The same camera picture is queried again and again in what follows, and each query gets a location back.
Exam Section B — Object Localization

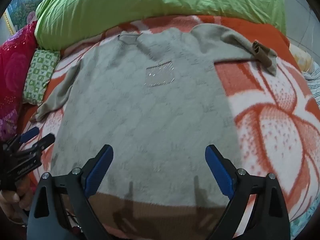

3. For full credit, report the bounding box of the green and white patterned pillow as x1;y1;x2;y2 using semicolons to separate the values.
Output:
22;49;61;106

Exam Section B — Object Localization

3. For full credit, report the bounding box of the red floral quilt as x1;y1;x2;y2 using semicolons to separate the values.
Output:
0;21;38;142

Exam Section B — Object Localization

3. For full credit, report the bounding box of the orange and white floral blanket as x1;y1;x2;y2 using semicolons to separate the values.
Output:
15;14;320;240

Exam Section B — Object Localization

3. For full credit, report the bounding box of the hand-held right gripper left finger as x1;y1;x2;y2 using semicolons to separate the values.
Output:
26;144;114;240

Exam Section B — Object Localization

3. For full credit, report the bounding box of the grey sweater with brown hem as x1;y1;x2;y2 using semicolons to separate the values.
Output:
35;23;278;240

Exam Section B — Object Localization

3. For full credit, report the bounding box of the pale yellow cloth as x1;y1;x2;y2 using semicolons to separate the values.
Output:
289;44;314;73

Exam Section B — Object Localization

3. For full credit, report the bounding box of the striped cloth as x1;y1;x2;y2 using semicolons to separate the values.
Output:
302;64;320;106

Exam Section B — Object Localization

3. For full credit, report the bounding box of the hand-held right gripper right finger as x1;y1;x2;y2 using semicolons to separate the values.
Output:
204;144;292;240

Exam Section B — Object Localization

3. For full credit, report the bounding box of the framed wall picture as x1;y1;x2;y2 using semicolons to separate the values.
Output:
4;0;55;35

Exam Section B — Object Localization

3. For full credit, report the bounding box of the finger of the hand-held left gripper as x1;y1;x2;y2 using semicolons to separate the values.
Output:
9;127;39;147
17;133;56;158

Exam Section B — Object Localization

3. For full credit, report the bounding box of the person's left hand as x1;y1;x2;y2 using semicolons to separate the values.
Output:
0;177;33;228

